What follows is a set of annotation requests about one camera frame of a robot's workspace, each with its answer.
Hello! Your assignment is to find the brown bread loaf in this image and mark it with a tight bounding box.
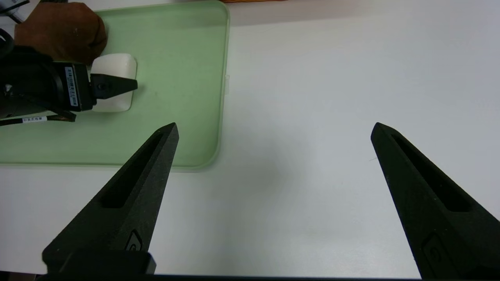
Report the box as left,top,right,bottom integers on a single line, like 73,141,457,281
13,2,108,65

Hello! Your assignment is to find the white soap bar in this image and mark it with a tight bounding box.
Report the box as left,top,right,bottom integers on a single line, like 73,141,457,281
89,53,138,113

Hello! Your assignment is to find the black cable with white tag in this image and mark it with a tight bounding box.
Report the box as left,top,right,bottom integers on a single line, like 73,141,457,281
0,111,77,126

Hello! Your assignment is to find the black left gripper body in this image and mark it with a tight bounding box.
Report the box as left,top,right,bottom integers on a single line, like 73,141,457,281
52,62,96,113

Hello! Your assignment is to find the light green plastic tray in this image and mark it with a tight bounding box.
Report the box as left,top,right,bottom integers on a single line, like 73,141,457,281
0,0,230,173

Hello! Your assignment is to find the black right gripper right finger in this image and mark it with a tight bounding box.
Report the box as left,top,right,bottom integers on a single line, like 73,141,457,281
370,122,500,281

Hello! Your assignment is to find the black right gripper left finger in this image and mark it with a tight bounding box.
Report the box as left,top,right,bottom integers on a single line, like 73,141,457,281
42,122,180,274

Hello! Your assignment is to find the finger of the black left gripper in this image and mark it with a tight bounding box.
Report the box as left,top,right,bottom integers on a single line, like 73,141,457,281
90,74,138,100

